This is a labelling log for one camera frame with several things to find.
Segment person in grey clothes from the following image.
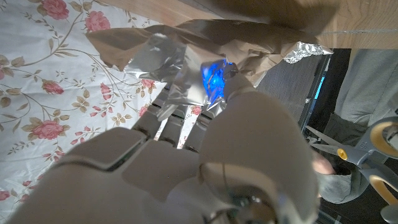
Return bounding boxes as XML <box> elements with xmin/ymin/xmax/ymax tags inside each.
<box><xmin>312</xmin><ymin>48</ymin><xmax>398</xmax><ymax>205</ymax></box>

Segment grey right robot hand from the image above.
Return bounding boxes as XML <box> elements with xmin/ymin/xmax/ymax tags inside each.
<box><xmin>6</xmin><ymin>62</ymin><xmax>321</xmax><ymax>224</ymax></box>

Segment aluminum foil sheet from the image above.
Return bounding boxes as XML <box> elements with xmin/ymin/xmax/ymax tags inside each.
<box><xmin>85</xmin><ymin>18</ymin><xmax>333</xmax><ymax>122</ymax></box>

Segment grey orange handled scissors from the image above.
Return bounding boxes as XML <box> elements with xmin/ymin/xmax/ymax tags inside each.
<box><xmin>305</xmin><ymin>116</ymin><xmax>398</xmax><ymax>223</ymax></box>

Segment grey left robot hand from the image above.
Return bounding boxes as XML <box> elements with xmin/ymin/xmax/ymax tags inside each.
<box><xmin>381</xmin><ymin>124</ymin><xmax>398</xmax><ymax>224</ymax></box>

